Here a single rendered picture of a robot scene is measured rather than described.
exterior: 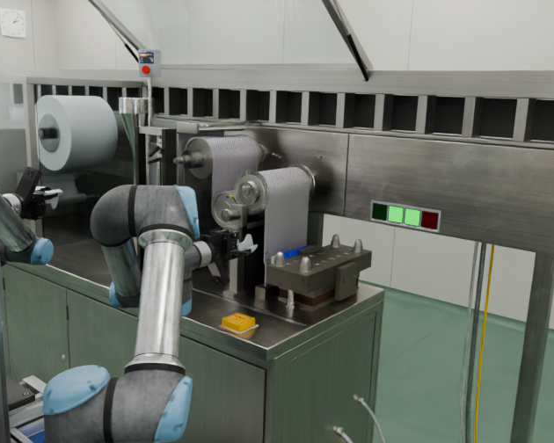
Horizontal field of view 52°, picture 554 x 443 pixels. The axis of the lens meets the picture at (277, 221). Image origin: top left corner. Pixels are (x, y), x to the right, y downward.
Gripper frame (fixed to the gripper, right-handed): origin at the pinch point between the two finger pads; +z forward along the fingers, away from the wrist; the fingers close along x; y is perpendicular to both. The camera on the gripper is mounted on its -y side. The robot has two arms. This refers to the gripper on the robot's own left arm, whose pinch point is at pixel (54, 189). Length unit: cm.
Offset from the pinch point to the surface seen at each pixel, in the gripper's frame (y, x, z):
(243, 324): 22, 74, -16
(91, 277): 32.6, 9.6, 12.3
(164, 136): -22.2, 30.0, 14.0
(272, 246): 7, 72, 15
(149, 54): -48, 10, 38
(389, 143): -32, 102, 32
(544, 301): 6, 160, 26
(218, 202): -2, 50, 21
